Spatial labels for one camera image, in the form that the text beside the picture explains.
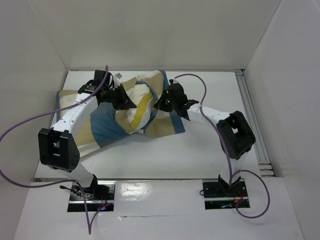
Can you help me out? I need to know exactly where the cream and yellow pillow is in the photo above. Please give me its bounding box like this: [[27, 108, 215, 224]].
[[126, 84, 155, 130]]

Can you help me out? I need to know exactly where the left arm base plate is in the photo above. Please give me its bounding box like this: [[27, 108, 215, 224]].
[[59, 183, 115, 213]]

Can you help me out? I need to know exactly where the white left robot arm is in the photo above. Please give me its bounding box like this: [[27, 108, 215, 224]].
[[38, 69, 137, 200]]

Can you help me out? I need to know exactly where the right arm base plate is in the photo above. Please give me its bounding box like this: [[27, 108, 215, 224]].
[[199, 179, 250, 210]]

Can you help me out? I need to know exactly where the aluminium rail right side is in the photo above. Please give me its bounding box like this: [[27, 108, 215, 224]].
[[234, 69, 275, 178]]

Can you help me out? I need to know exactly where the blue beige patchwork pillowcase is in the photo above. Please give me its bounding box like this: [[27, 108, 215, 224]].
[[55, 69, 186, 158]]

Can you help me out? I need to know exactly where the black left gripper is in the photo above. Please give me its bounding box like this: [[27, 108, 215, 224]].
[[103, 84, 136, 111]]

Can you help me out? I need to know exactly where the aluminium rail front edge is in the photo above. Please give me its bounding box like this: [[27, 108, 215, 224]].
[[34, 177, 218, 182]]

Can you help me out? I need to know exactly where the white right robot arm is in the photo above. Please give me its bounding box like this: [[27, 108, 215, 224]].
[[154, 83, 256, 196]]

